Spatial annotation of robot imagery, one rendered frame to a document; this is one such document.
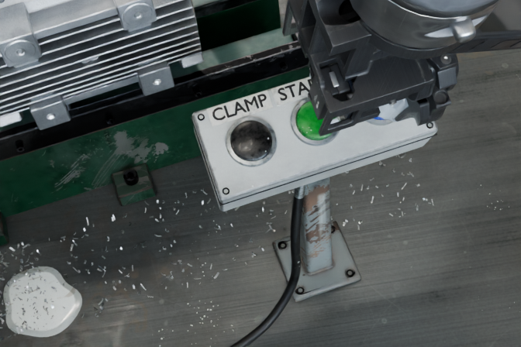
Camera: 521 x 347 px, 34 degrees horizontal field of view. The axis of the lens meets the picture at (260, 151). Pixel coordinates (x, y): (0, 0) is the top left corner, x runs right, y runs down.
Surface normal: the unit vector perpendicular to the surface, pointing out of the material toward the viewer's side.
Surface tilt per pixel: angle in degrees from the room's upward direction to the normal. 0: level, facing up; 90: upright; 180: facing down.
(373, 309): 0
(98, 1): 0
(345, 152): 22
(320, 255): 90
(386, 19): 103
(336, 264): 0
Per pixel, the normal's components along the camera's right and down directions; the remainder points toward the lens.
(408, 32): -0.29, 0.93
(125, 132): 0.31, 0.77
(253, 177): 0.04, -0.23
